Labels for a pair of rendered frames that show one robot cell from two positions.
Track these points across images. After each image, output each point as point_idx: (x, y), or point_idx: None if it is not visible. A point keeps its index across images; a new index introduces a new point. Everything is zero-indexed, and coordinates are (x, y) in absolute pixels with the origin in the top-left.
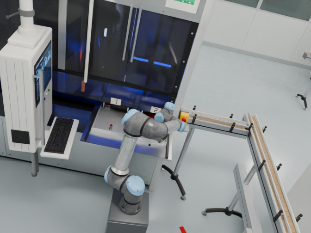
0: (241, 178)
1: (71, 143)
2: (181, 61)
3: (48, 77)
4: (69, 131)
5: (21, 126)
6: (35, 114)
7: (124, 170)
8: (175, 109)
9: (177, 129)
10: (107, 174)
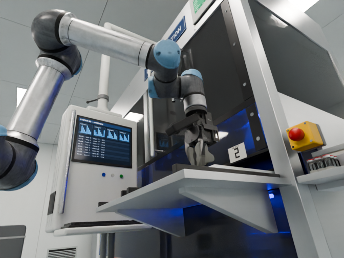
0: None
1: (98, 226)
2: (232, 47)
3: (119, 158)
4: (116, 222)
5: (55, 186)
6: (69, 170)
7: (7, 129)
8: (267, 126)
9: (141, 46)
10: None
